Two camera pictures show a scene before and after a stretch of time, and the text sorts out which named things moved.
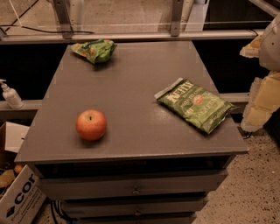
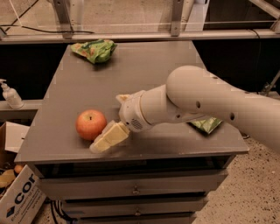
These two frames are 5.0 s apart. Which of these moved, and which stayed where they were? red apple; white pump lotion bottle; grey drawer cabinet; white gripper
Moved: white gripper
Stayed: white pump lotion bottle; red apple; grey drawer cabinet
